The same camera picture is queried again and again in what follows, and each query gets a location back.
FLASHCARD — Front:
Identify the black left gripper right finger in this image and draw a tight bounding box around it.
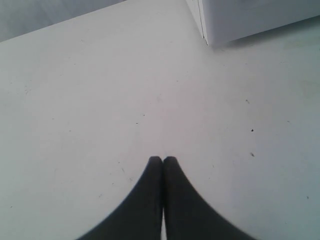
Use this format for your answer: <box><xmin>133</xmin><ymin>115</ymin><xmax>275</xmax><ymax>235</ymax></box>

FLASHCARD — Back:
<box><xmin>163</xmin><ymin>156</ymin><xmax>253</xmax><ymax>240</ymax></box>

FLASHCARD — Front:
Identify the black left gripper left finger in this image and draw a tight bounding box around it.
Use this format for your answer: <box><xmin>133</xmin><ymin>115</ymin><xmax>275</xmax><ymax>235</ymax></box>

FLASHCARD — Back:
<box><xmin>80</xmin><ymin>156</ymin><xmax>163</xmax><ymax>240</ymax></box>

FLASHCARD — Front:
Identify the white microwave oven body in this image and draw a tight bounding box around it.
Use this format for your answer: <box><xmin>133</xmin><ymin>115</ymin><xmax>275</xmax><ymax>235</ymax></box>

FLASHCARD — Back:
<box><xmin>202</xmin><ymin>0</ymin><xmax>320</xmax><ymax>46</ymax></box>

